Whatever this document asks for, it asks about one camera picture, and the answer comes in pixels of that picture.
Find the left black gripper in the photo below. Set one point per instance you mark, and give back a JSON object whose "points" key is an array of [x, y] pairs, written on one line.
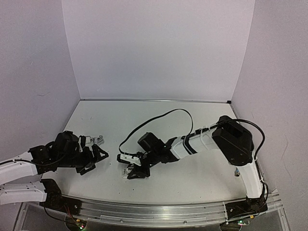
{"points": [[87, 159]]}

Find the left circuit board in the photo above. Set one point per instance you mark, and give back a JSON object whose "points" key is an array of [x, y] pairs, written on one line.
{"points": [[75, 224]]}

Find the aluminium front rail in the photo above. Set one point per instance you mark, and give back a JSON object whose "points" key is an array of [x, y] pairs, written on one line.
{"points": [[159, 216]]}

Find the white pipe elbow fitting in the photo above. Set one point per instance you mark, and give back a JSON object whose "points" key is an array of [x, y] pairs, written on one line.
{"points": [[88, 140]]}

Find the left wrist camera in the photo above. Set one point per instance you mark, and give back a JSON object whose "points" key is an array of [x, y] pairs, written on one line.
{"points": [[82, 145]]}

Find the right circuit board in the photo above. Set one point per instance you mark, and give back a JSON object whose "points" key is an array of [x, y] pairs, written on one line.
{"points": [[245, 221]]}

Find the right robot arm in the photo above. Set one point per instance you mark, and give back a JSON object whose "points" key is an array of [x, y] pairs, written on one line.
{"points": [[227, 135]]}

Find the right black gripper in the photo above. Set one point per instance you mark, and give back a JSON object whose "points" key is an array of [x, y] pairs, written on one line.
{"points": [[139, 173]]}

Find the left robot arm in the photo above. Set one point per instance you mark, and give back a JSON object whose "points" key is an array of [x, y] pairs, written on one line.
{"points": [[34, 162]]}

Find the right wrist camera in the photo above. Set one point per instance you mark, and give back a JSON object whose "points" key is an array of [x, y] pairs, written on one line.
{"points": [[128, 159]]}

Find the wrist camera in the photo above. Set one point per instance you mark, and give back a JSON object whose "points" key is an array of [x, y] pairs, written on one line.
{"points": [[82, 145], [128, 159]]}

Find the blue water faucet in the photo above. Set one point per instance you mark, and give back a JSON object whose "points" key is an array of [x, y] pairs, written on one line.
{"points": [[237, 173]]}

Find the chrome water faucet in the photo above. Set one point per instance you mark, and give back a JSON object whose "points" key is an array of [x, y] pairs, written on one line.
{"points": [[97, 140]]}

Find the small white pipe fitting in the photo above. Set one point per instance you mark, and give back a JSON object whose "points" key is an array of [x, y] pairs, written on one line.
{"points": [[125, 172]]}

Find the circuit board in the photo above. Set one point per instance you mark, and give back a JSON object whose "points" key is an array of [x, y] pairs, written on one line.
{"points": [[75, 224], [245, 221]]}

